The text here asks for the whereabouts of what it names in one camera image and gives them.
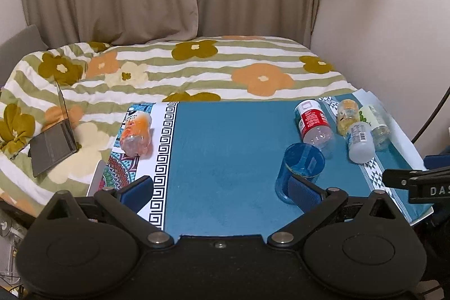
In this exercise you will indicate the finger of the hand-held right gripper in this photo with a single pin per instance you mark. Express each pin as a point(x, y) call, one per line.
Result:
point(437, 162)
point(400, 177)

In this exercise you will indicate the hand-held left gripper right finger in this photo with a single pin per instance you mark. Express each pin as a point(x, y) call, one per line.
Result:
point(302, 192)

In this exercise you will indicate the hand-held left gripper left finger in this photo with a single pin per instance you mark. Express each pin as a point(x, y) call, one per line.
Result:
point(139, 192)

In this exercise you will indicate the transparent blue cup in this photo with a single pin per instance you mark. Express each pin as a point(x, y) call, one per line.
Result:
point(298, 168)

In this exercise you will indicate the silver flat device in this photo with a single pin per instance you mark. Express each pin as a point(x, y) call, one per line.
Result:
point(95, 180)

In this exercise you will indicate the white label plastic bottle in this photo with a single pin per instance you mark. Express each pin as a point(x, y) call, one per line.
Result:
point(360, 143)

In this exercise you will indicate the orange drink plastic bottle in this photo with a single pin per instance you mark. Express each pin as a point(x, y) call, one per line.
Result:
point(136, 134)

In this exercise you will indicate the green label plastic bottle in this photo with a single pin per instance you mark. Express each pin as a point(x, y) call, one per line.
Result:
point(377, 124)

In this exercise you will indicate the red label plastic bottle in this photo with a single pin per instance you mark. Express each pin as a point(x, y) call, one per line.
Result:
point(314, 124)

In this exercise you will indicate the yellow label plastic bottle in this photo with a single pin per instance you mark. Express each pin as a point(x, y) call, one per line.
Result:
point(347, 117)

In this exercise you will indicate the blue mat with patterned border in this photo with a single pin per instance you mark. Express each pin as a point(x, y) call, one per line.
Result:
point(225, 159)

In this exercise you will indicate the grey open laptop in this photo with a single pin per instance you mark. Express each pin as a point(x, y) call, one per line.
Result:
point(54, 145)

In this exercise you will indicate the floral striped blanket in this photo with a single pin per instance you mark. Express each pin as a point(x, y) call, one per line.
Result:
point(197, 75)

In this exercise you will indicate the grey sofa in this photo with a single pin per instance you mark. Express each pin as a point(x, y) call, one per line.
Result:
point(17, 47)

